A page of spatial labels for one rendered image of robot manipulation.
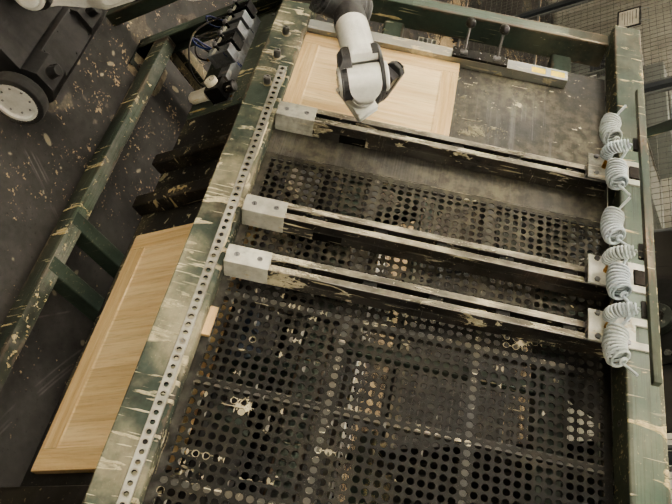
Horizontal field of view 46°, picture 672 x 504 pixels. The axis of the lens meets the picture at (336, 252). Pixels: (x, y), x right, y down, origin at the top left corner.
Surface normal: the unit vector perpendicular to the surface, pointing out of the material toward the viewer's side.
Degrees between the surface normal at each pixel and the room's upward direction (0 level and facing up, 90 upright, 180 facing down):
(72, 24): 0
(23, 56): 0
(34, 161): 0
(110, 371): 90
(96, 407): 90
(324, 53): 56
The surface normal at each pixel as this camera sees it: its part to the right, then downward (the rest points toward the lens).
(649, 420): 0.10, -0.59
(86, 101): 0.86, -0.16
